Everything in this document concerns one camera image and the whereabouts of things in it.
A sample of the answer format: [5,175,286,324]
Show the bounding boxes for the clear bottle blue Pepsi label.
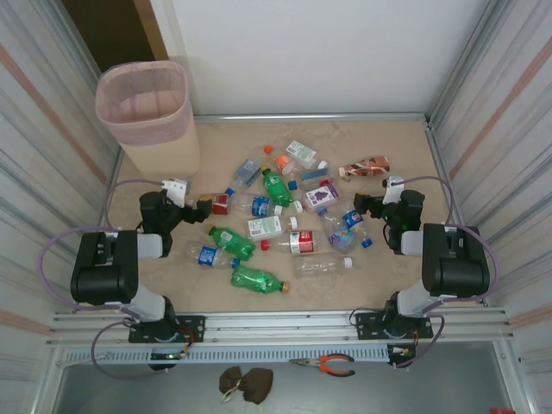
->
[317,205,367,236]

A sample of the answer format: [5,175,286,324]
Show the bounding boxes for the brown orange patterned bottle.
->
[338,154,392,179]

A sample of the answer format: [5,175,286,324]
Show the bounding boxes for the square clear bottle white label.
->
[245,215,299,242]

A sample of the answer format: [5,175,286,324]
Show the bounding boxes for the clear bottle colourful label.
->
[327,227,373,254]

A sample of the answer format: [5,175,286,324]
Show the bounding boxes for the clear bottle orange label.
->
[262,145,298,176]

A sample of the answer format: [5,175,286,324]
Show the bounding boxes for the controller board green light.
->
[148,349,189,362]

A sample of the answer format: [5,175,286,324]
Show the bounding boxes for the orange handled pliers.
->
[288,353,357,378]

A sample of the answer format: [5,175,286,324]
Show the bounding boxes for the clear bottle blue label white cap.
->
[232,193,285,217]

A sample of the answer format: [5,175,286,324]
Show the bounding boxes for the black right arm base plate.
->
[354,310,434,342]

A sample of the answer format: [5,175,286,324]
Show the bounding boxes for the square bottle purple grape label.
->
[296,183,342,212]

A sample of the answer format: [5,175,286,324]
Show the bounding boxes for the clear bottle red label red cap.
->
[260,229,324,255]

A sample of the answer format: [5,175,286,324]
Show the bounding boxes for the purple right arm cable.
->
[394,175,502,370]

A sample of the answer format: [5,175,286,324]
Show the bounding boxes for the aluminium back frame bar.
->
[191,112,430,125]

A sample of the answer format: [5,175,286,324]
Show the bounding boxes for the white slotted cable duct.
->
[64,344,392,366]

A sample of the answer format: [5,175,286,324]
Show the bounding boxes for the square bottle green white label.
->
[285,140,329,171]

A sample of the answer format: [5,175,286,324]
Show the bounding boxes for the square clear bottle grey label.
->
[232,158,263,187]

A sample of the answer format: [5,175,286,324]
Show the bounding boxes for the brown wooden door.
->
[62,0,170,75]

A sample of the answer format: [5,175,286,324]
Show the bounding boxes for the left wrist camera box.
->
[162,178,191,207]

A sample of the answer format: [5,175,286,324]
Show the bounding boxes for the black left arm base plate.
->
[128,315,206,344]

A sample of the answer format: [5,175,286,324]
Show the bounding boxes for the plain clear bottle white cap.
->
[294,254,354,279]

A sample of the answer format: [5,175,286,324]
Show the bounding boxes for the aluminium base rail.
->
[51,306,517,346]

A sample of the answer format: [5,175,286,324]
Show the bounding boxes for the brown cloth pouch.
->
[218,366,274,406]

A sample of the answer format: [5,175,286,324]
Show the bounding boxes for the beige bin pink bag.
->
[95,60,203,179]

